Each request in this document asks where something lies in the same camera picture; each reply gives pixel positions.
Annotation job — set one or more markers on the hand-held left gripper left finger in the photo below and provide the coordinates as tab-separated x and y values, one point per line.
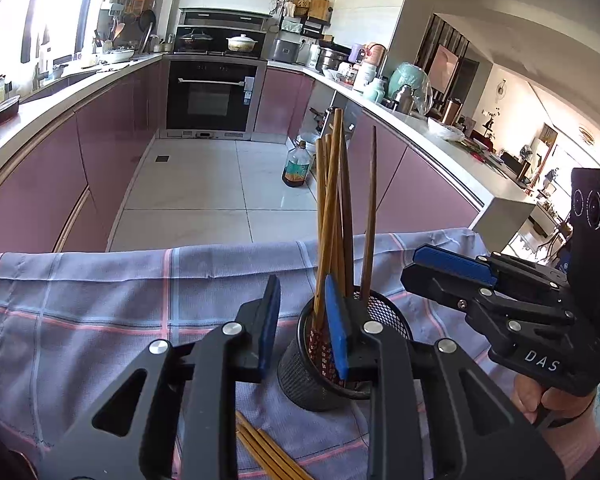
269	330

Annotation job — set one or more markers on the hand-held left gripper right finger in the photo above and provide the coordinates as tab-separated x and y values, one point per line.
337	330

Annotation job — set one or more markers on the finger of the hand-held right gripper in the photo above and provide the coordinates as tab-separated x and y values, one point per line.
440	285
455	262

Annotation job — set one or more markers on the black mesh holder cup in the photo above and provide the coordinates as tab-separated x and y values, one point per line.
300	375

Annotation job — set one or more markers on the bundle of wooden chopsticks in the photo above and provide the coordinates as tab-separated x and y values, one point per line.
322	240

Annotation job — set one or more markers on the person's right hand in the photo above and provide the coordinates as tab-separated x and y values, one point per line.
535	402

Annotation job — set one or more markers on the pink kitchen base cabinets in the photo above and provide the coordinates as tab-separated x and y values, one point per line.
90	150
410	185

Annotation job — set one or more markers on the white bowl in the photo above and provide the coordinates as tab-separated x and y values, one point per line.
446	130

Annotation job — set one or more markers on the cooking oil bottle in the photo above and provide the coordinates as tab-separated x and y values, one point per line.
297	167

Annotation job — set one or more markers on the grey plaid cloth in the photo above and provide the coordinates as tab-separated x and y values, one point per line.
105	310

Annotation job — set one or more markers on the steel thermos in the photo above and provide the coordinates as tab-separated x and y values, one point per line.
404	100

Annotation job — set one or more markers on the green fan in plastic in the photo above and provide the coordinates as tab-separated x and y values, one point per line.
407	82

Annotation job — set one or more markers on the green jar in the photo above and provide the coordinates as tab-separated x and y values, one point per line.
375	91

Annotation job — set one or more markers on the white bottle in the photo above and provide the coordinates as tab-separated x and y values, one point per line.
363	76

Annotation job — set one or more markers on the pink kettle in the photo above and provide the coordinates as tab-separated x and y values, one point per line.
376	55

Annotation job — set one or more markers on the steel steamer pot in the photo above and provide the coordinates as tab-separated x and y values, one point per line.
332	59

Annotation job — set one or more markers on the built-in black oven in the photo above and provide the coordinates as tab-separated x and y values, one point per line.
205	95

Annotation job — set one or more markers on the steel rice cooker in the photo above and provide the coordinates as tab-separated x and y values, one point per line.
285	51

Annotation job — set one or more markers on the white casserole pot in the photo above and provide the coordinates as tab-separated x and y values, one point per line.
241	44

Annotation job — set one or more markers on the wooden box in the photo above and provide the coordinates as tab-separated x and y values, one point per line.
319	8

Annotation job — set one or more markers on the black cooking pot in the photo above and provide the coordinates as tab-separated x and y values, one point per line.
195	41

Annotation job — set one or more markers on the steel range hood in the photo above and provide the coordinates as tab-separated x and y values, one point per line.
225	17

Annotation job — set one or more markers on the kitchen sink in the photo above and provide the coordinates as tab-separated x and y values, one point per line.
65	82

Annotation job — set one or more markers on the dark red container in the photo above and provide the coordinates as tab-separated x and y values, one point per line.
5	110

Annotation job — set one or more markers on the hanging utensil rack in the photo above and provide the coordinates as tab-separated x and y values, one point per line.
130	15

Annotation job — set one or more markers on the kitchen window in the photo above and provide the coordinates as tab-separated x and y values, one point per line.
30	20

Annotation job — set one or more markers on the framed wall picture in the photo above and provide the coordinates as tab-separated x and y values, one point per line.
442	67

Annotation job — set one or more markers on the black wall shelf rack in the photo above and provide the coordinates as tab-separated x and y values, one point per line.
300	25

